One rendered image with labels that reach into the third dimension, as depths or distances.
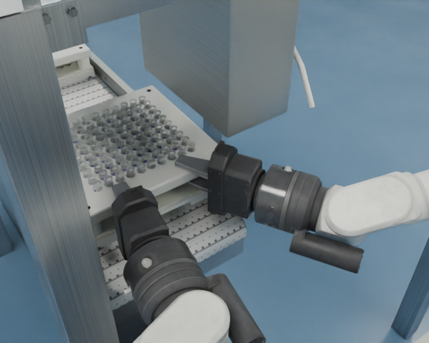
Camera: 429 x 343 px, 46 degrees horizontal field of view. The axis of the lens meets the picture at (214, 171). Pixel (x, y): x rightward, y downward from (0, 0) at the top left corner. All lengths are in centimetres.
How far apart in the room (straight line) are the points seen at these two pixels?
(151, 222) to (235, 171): 14
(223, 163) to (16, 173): 33
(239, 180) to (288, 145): 174
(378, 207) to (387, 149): 186
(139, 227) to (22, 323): 128
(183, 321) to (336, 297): 138
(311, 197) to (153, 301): 25
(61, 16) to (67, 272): 26
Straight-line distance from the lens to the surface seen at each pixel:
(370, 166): 241
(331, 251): 71
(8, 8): 39
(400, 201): 68
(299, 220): 70
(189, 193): 79
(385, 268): 201
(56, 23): 48
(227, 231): 84
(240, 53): 61
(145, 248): 62
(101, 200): 73
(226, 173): 71
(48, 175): 47
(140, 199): 65
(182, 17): 67
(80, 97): 116
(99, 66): 120
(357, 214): 67
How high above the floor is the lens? 151
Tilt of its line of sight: 42 degrees down
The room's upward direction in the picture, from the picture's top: straight up
